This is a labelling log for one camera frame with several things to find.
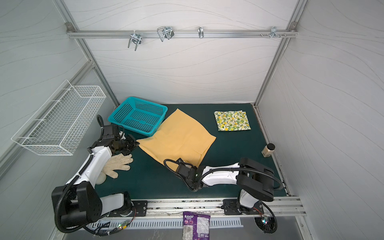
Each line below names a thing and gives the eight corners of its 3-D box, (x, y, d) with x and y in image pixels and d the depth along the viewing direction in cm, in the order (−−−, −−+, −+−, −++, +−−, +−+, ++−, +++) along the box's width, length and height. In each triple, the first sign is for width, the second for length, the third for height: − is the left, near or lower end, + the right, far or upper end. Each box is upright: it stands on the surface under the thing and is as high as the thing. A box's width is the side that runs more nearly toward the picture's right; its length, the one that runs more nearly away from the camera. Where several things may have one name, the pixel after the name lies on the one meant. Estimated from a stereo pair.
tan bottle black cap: (262, 158, 94) (269, 150, 85) (260, 151, 97) (266, 143, 89) (269, 158, 94) (276, 150, 85) (266, 151, 97) (273, 143, 89)
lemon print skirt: (216, 131, 107) (217, 128, 105) (214, 112, 119) (215, 109, 116) (249, 131, 108) (250, 128, 105) (244, 113, 119) (245, 110, 116)
